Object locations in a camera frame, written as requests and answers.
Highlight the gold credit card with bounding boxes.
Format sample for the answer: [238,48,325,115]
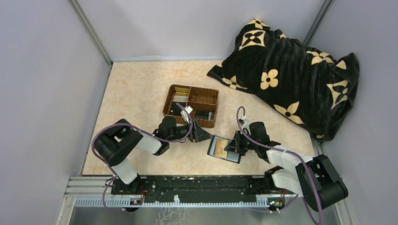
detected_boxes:
[214,139,229,158]

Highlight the black wallet in basket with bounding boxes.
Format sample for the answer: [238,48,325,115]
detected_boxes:
[195,111,214,121]

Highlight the black floral patterned blanket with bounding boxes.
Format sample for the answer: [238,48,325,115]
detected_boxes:
[207,19,360,142]

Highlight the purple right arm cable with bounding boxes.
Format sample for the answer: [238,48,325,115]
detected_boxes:
[236,106,326,225]

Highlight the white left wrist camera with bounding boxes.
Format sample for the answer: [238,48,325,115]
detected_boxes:
[181,105,193,123]

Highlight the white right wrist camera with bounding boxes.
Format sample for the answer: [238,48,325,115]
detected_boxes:
[239,115,251,135]

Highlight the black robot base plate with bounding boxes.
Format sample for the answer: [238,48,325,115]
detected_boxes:
[111,175,283,203]

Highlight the black leather card holder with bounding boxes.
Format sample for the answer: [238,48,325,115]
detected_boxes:
[207,136,241,164]

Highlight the aluminium frame rail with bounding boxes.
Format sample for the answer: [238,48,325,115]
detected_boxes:
[65,175,295,208]

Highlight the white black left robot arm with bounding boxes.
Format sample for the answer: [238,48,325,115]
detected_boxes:
[91,116,213,185]

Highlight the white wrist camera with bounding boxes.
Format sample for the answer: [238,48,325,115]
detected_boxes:
[181,105,193,123]
[239,115,251,135]

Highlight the brown wicker divided basket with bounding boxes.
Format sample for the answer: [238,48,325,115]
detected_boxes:
[162,84,219,128]

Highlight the black card in basket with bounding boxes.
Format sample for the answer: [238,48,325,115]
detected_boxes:
[169,101,186,116]

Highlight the gold card in basket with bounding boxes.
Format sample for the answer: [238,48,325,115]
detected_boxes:
[175,87,190,96]

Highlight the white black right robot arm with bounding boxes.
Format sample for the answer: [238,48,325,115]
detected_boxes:
[222,122,349,212]

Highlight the silver card in basket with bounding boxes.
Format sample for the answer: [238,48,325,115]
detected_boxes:
[172,95,189,102]

